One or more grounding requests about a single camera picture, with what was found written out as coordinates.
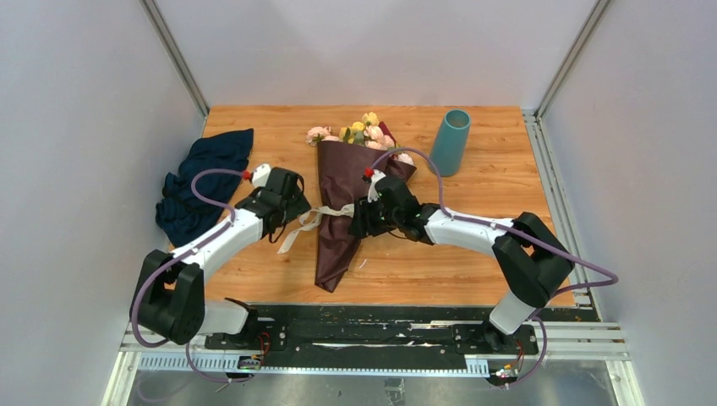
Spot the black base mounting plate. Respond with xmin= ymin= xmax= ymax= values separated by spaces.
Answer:
xmin=151 ymin=302 xmax=561 ymax=371

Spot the right aluminium corner post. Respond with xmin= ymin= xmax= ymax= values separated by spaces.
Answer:
xmin=534 ymin=0 xmax=612 ymax=121

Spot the pink yellow flower bunch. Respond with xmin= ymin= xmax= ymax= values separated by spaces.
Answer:
xmin=305 ymin=112 xmax=401 ymax=151

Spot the maroon wrapping paper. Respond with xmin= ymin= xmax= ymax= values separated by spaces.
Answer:
xmin=314 ymin=121 xmax=418 ymax=294

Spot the dark blue crumpled cloth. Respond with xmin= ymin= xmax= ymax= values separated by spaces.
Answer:
xmin=156 ymin=129 xmax=255 ymax=248

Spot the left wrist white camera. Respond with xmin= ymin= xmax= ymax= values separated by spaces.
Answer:
xmin=241 ymin=163 xmax=271 ymax=188

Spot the teal conical vase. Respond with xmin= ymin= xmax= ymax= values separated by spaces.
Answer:
xmin=430 ymin=109 xmax=471 ymax=177

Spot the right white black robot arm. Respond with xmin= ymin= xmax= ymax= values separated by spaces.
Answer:
xmin=349 ymin=173 xmax=575 ymax=354

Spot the cream ribbon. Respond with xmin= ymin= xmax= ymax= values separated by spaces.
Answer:
xmin=277 ymin=203 xmax=354 ymax=255

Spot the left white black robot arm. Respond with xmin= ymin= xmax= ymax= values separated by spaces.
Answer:
xmin=129 ymin=164 xmax=310 ymax=349

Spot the aluminium corner post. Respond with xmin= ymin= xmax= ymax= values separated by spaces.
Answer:
xmin=139 ymin=0 xmax=211 ymax=119
xmin=534 ymin=0 xmax=612 ymax=121

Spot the aluminium front rail frame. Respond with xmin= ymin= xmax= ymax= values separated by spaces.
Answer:
xmin=103 ymin=319 xmax=644 ymax=405

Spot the left aluminium corner post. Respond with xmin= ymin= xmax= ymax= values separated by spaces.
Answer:
xmin=139 ymin=0 xmax=211 ymax=119

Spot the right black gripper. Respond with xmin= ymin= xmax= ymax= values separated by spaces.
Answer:
xmin=348 ymin=194 xmax=402 ymax=239

